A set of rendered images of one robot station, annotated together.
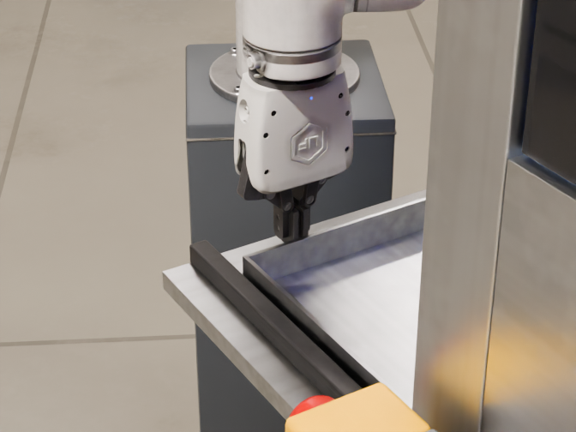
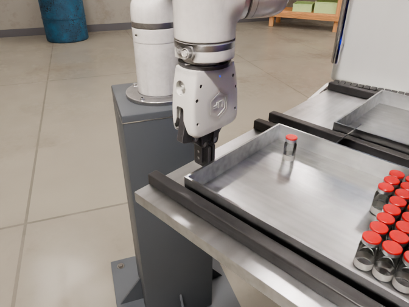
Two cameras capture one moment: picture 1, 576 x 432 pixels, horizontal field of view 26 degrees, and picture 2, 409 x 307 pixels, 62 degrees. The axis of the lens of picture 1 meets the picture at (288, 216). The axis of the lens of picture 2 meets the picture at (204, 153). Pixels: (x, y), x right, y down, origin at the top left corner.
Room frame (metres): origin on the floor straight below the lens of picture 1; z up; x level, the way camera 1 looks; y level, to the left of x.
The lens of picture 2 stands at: (0.52, 0.12, 1.21)
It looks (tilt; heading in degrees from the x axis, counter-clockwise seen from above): 30 degrees down; 345
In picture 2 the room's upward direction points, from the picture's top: straight up
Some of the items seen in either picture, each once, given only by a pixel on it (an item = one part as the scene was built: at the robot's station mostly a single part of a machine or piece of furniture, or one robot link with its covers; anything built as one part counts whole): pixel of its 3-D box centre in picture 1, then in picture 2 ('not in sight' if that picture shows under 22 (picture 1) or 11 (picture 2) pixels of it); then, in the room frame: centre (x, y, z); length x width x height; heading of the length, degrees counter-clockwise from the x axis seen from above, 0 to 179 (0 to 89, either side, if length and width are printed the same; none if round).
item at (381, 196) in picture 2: not in sight; (381, 199); (0.82, -0.22, 0.90); 0.02 x 0.02 x 0.05
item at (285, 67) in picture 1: (290, 51); (203, 49); (0.98, 0.00, 1.09); 0.09 x 0.08 x 0.03; 121
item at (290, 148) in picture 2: not in sight; (290, 148); (0.99, -0.17, 0.90); 0.02 x 0.02 x 0.04
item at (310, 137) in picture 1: (291, 117); (204, 91); (0.98, 0.00, 1.03); 0.10 x 0.07 x 0.11; 121
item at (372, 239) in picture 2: not in sight; (390, 218); (0.79, -0.21, 0.90); 0.18 x 0.02 x 0.05; 122
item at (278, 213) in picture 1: (276, 214); (197, 150); (0.98, 0.01, 0.94); 0.03 x 0.03 x 0.07; 31
